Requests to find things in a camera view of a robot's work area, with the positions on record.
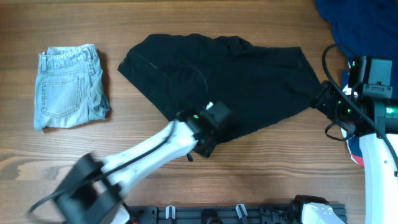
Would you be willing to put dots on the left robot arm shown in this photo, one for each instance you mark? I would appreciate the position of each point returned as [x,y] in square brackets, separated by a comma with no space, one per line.
[93,191]

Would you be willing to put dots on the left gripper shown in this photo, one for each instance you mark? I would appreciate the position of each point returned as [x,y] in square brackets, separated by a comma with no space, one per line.
[205,152]

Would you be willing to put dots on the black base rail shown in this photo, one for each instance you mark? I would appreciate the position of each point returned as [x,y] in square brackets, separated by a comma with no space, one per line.
[265,214]

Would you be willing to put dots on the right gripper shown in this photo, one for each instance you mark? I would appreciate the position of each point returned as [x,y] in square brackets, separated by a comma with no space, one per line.
[326,93]

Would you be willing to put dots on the dark blue garment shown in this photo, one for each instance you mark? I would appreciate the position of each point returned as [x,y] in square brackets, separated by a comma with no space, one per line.
[368,27]

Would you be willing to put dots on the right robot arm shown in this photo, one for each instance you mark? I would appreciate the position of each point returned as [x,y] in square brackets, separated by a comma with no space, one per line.
[369,114]

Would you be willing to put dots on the black t-shirt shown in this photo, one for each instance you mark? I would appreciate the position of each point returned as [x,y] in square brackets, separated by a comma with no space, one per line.
[260,85]

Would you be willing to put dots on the red garment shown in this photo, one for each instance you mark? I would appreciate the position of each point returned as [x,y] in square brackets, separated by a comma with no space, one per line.
[358,160]

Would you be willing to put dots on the folded light blue jeans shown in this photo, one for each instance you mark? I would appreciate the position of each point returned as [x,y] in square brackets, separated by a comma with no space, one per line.
[69,88]

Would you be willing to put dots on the white garment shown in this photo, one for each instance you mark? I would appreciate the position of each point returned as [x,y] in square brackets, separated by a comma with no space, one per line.
[353,147]

